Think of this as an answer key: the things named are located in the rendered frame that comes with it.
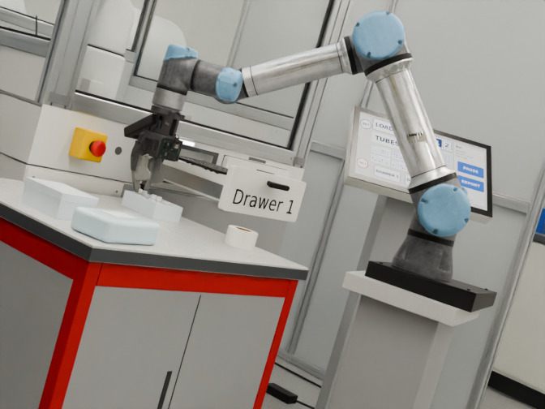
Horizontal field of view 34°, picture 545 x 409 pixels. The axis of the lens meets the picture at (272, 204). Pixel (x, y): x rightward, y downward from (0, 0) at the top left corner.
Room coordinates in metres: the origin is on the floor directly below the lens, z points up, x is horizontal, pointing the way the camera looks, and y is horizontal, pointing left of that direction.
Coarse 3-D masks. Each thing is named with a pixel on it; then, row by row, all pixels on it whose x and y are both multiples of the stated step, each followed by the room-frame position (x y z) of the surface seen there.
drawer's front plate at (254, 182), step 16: (240, 176) 2.13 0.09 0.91; (256, 176) 2.17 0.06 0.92; (272, 176) 2.22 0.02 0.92; (224, 192) 2.11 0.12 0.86; (240, 192) 2.14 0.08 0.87; (256, 192) 2.19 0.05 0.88; (272, 192) 2.23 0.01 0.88; (288, 192) 2.28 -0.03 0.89; (224, 208) 2.11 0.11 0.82; (240, 208) 2.15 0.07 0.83; (256, 208) 2.20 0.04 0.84; (272, 208) 2.25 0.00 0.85; (288, 208) 2.29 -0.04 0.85
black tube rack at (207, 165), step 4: (180, 156) 2.38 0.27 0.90; (184, 160) 2.29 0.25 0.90; (188, 160) 2.30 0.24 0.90; (192, 160) 2.35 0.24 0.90; (196, 160) 2.40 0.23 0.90; (200, 160) 2.46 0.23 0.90; (192, 164) 2.27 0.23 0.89; (196, 164) 2.26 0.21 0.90; (200, 164) 2.27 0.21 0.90; (204, 164) 2.32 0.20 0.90; (208, 164) 2.38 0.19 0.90; (212, 164) 2.44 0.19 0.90; (204, 168) 2.24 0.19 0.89; (208, 168) 2.23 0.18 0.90; (212, 168) 2.25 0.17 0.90; (216, 168) 2.30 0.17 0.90; (220, 168) 2.34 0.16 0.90; (224, 168) 2.40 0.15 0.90
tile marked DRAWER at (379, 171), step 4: (376, 168) 2.95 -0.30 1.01; (380, 168) 2.96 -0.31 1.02; (384, 168) 2.96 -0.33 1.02; (376, 172) 2.94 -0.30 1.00; (380, 172) 2.94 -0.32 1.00; (384, 172) 2.95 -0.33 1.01; (388, 172) 2.96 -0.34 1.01; (392, 172) 2.96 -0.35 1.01; (396, 172) 2.96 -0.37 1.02; (400, 172) 2.97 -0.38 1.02; (376, 176) 2.93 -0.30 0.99; (380, 176) 2.93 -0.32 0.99; (384, 176) 2.94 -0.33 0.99; (388, 176) 2.94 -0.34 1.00; (392, 176) 2.95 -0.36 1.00; (396, 176) 2.95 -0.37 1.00; (400, 176) 2.96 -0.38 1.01; (392, 180) 2.94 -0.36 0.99; (396, 180) 2.94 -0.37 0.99; (400, 180) 2.95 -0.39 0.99
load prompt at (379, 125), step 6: (378, 120) 3.08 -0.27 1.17; (372, 126) 3.06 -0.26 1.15; (378, 126) 3.06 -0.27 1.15; (384, 126) 3.07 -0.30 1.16; (390, 126) 3.08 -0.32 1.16; (384, 132) 3.06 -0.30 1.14; (390, 132) 3.06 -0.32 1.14; (438, 138) 3.12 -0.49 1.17; (444, 144) 3.11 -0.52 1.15; (450, 144) 3.12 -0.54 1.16; (450, 150) 3.10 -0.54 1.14
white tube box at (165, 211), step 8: (128, 192) 2.11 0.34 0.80; (128, 200) 2.11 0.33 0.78; (136, 200) 2.09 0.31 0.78; (144, 200) 2.07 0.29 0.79; (152, 200) 2.09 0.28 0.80; (128, 208) 2.10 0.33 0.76; (136, 208) 2.08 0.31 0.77; (144, 208) 2.07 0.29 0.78; (152, 208) 2.05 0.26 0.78; (160, 208) 2.05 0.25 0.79; (168, 208) 2.07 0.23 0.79; (176, 208) 2.09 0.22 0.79; (152, 216) 2.04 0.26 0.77; (160, 216) 2.06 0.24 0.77; (168, 216) 2.08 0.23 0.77; (176, 216) 2.09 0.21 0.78
